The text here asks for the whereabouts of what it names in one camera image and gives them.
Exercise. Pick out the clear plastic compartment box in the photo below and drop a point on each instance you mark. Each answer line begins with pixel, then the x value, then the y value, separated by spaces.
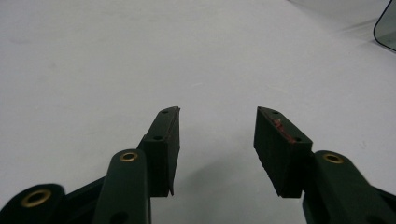
pixel 387 28

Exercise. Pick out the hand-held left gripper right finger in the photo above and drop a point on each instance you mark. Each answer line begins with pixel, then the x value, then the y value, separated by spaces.
pixel 280 155

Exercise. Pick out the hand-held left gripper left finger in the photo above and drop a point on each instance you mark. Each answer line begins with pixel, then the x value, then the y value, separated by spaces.
pixel 163 149

